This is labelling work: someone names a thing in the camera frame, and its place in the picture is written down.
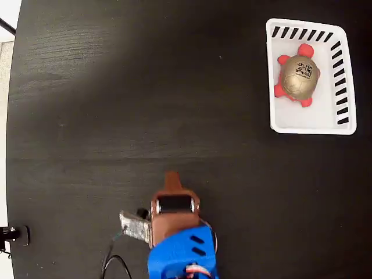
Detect red turtle toy gold shell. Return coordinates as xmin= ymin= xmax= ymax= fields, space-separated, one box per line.
xmin=274 ymin=43 xmax=321 ymax=108

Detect white plastic basket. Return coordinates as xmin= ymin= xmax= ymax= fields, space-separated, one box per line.
xmin=266 ymin=17 xmax=357 ymax=135

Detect black table clamp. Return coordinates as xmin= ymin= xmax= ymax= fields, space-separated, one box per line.
xmin=0 ymin=225 xmax=30 ymax=247

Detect black metal rod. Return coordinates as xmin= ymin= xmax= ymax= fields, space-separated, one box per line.
xmin=0 ymin=17 xmax=17 ymax=36

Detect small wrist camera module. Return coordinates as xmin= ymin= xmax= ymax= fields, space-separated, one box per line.
xmin=119 ymin=208 xmax=152 ymax=241

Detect red white black servo cable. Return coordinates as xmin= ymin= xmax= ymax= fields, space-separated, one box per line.
xmin=185 ymin=219 xmax=218 ymax=277

